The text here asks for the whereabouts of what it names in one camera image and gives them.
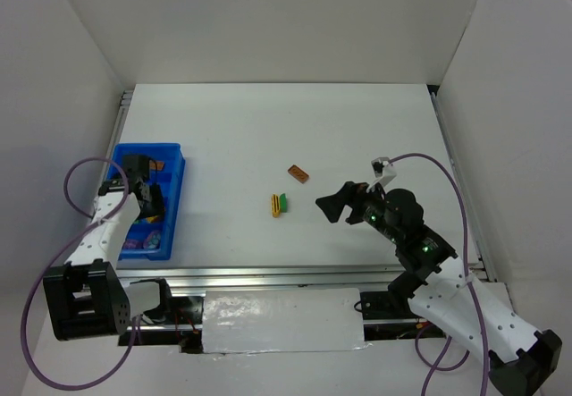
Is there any brown lego plate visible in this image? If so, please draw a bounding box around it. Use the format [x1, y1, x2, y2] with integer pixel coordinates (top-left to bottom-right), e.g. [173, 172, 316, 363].
[287, 164, 309, 183]
[150, 159, 164, 171]

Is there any green lego plate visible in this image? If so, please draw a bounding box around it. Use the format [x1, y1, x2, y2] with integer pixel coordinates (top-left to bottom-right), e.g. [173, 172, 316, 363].
[279, 193, 288, 213]

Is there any yellow striped lego brick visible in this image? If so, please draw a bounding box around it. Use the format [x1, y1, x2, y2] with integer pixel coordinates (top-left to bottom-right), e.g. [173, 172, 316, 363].
[271, 194, 282, 218]

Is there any purple oval lego with print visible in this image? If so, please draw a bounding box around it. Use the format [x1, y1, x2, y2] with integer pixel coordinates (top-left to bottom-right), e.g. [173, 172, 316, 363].
[142, 231, 161, 250]

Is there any purple printed lego brick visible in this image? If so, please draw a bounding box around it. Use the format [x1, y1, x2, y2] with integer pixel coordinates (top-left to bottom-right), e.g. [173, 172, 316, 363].
[122, 239, 143, 250]

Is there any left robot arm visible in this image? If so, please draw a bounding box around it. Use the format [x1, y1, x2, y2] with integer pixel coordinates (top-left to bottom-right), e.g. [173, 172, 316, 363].
[43, 155, 172, 341]

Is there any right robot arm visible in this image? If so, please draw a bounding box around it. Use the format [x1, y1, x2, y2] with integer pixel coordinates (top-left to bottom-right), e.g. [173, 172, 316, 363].
[315, 181, 562, 395]

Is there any blue compartment bin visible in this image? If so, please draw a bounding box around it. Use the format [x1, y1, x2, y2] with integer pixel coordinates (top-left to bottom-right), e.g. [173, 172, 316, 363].
[112, 143, 186, 261]

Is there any white foil panel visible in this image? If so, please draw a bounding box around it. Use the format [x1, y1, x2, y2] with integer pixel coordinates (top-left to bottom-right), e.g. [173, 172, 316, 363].
[202, 288, 366, 354]

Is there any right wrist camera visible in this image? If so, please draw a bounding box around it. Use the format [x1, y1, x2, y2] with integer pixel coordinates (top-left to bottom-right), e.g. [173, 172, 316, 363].
[366, 156, 397, 193]

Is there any aluminium frame rail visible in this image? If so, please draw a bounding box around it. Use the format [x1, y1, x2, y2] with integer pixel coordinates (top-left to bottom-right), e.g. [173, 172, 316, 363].
[118, 265, 403, 294]

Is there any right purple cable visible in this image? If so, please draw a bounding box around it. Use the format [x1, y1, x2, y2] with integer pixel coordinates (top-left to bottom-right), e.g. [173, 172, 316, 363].
[391, 153, 491, 396]

